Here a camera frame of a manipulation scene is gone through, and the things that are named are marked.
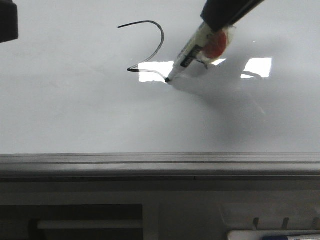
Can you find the white whiteboard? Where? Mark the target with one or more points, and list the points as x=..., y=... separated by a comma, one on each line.
x=82, y=92

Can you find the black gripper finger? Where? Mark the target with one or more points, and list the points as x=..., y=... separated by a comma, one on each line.
x=223, y=12
x=9, y=21
x=253, y=4

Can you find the white black whiteboard marker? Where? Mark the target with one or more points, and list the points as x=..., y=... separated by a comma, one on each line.
x=205, y=47

